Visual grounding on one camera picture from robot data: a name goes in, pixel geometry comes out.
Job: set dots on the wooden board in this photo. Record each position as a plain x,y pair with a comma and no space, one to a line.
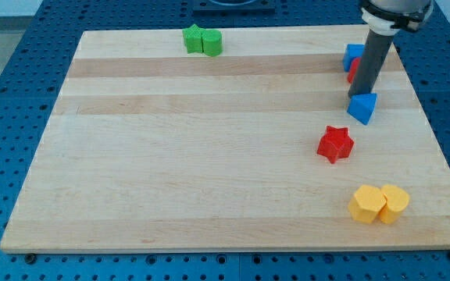
152,149

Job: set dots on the green cylinder block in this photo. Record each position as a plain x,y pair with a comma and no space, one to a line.
212,42

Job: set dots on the green star block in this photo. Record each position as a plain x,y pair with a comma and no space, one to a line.
192,37

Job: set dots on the yellow cylinder block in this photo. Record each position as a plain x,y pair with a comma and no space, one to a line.
397,200

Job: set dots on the yellow hexagon block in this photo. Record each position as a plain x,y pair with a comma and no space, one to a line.
366,204

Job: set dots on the red circle block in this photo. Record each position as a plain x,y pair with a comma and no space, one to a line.
353,69

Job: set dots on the blue cube block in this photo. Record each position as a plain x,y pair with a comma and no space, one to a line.
352,51

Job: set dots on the blue triangle block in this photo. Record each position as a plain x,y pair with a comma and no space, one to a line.
362,106

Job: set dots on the red star block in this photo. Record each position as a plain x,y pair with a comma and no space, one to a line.
335,144

